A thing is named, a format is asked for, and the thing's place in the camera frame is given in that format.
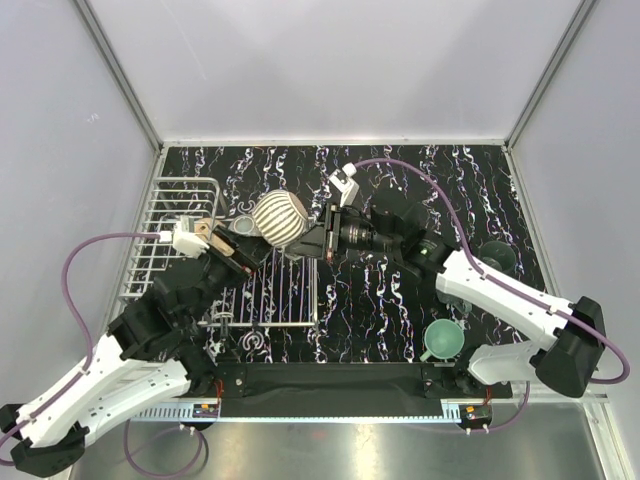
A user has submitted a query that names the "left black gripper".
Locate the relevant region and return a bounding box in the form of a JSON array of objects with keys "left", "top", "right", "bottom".
[{"left": 184, "top": 226, "right": 278, "bottom": 327}]

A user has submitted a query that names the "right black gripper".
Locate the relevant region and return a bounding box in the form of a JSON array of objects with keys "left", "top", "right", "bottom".
[{"left": 285, "top": 202, "right": 398, "bottom": 261}]

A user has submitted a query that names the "grey glazed mug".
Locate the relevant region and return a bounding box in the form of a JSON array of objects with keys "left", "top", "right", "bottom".
[{"left": 229, "top": 214, "right": 261, "bottom": 237}]

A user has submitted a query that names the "ribbed grey mug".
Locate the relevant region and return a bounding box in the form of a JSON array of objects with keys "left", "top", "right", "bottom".
[{"left": 252, "top": 190, "right": 308, "bottom": 248}]

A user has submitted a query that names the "tan ceramic mug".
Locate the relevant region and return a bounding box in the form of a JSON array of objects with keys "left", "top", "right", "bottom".
[{"left": 194, "top": 218, "right": 235, "bottom": 257}]

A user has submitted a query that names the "mint green mug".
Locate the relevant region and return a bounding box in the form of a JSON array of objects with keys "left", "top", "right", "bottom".
[{"left": 420, "top": 319, "right": 465, "bottom": 362}]

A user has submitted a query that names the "dark mug cream interior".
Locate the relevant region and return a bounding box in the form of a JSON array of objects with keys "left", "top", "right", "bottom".
[{"left": 436, "top": 291, "right": 473, "bottom": 315}]

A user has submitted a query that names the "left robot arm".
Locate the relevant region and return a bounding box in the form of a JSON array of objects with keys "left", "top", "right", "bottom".
[{"left": 1, "top": 226, "right": 272, "bottom": 478}]

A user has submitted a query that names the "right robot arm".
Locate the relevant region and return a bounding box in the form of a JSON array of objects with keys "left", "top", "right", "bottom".
[{"left": 285, "top": 195, "right": 606, "bottom": 398}]

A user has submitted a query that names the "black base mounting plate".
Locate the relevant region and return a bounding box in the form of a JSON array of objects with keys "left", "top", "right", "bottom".
[{"left": 182, "top": 363, "right": 512, "bottom": 399}]

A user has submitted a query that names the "dark green cup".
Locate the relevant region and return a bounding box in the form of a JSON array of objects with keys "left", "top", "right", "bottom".
[{"left": 478, "top": 240, "right": 517, "bottom": 274}]

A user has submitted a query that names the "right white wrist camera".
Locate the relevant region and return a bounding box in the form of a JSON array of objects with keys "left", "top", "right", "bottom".
[{"left": 329, "top": 163, "right": 359, "bottom": 207}]

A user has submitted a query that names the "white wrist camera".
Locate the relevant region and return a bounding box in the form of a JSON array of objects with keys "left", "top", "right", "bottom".
[
  {"left": 159, "top": 216, "right": 209, "bottom": 258},
  {"left": 329, "top": 163, "right": 359, "bottom": 207}
]

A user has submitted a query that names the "metal wire dish rack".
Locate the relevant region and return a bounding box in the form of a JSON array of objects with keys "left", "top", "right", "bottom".
[{"left": 114, "top": 177, "right": 318, "bottom": 329}]

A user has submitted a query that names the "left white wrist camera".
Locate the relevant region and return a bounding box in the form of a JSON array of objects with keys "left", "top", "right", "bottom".
[{"left": 159, "top": 216, "right": 209, "bottom": 258}]

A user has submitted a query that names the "white slotted cable duct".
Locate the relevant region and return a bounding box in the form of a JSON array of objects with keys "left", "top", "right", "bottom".
[{"left": 133, "top": 402, "right": 220, "bottom": 422}]

